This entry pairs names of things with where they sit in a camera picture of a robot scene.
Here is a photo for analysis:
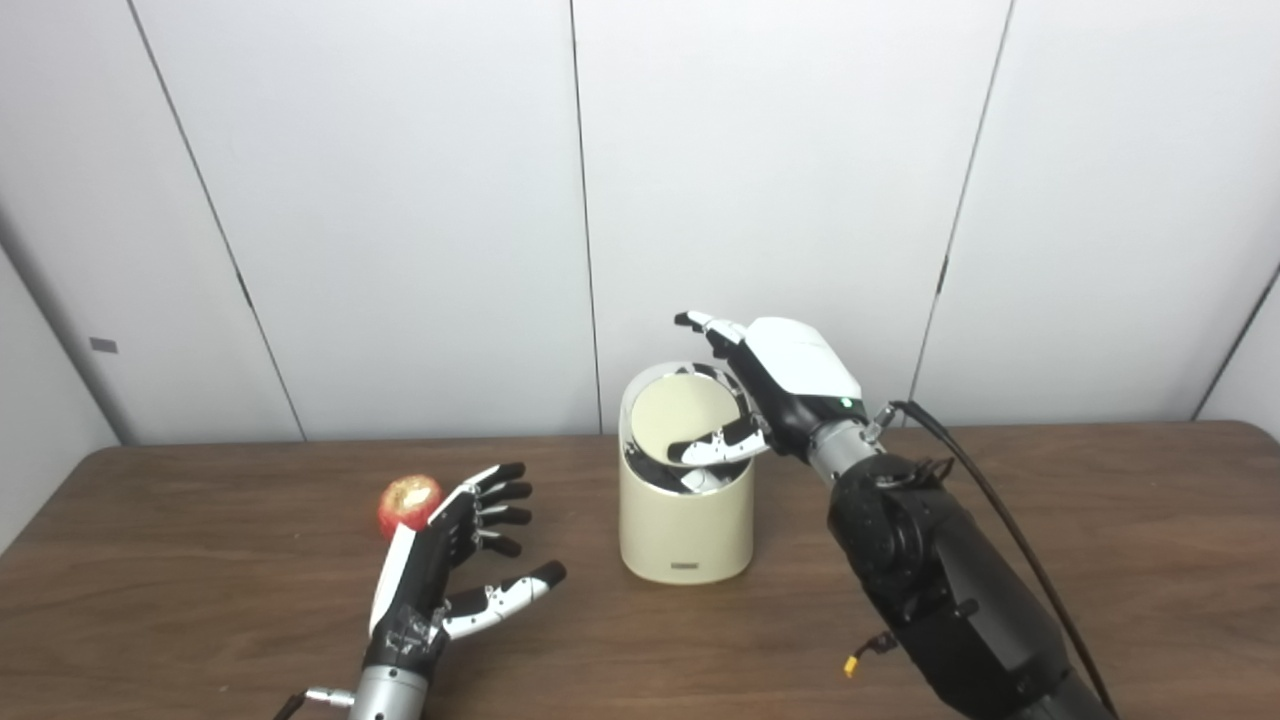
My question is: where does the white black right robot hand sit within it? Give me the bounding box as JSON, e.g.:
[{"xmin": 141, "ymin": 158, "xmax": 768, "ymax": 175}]
[{"xmin": 674, "ymin": 310, "xmax": 869, "ymax": 469}]

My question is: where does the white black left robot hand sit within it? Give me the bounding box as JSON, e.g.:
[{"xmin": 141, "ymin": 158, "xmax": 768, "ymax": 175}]
[{"xmin": 362, "ymin": 462, "xmax": 568, "ymax": 673}]

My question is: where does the red apple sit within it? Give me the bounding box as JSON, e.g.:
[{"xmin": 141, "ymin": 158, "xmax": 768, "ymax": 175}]
[{"xmin": 377, "ymin": 474, "xmax": 444, "ymax": 541}]

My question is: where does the cream round bin lid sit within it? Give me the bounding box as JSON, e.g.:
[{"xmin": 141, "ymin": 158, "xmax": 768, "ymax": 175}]
[{"xmin": 630, "ymin": 375, "xmax": 746, "ymax": 463}]

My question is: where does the cream-colored round bin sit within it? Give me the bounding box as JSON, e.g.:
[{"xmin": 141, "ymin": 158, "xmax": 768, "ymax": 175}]
[{"xmin": 618, "ymin": 362, "xmax": 756, "ymax": 585}]

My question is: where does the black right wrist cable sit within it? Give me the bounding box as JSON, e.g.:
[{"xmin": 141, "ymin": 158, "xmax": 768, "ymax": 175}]
[{"xmin": 868, "ymin": 400, "xmax": 1119, "ymax": 720}]

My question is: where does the thin wire with yellow connector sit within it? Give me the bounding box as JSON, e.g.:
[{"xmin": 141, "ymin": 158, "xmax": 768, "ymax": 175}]
[{"xmin": 843, "ymin": 632, "xmax": 899, "ymax": 679}]

